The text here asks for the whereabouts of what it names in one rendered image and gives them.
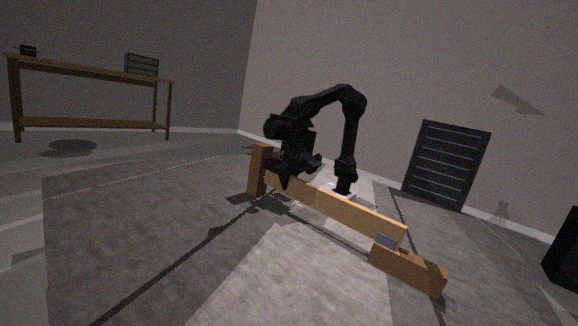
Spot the brown wooden rail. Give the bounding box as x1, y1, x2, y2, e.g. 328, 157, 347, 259
264, 169, 407, 252

